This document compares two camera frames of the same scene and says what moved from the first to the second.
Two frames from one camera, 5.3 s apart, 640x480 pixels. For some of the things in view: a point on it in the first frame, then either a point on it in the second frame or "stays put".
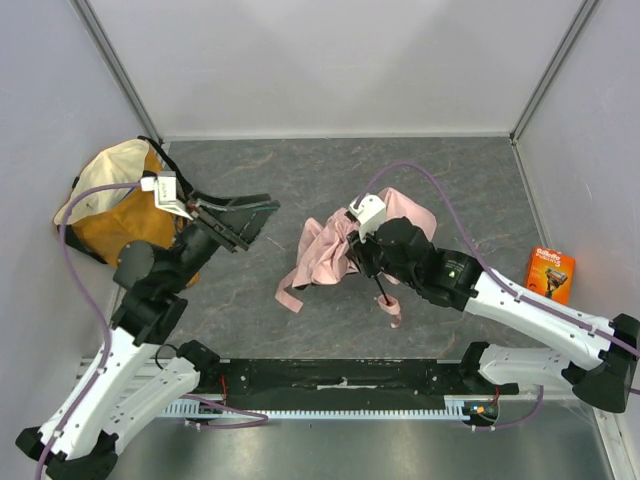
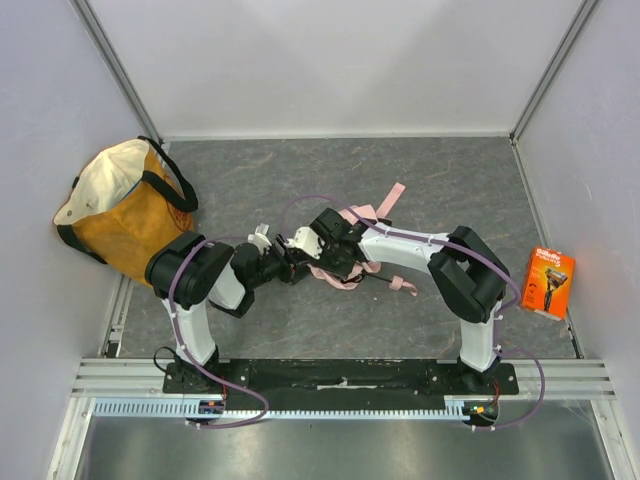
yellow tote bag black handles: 100,224 stays put
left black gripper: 218,228 → 282,260
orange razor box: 551,273 stays put
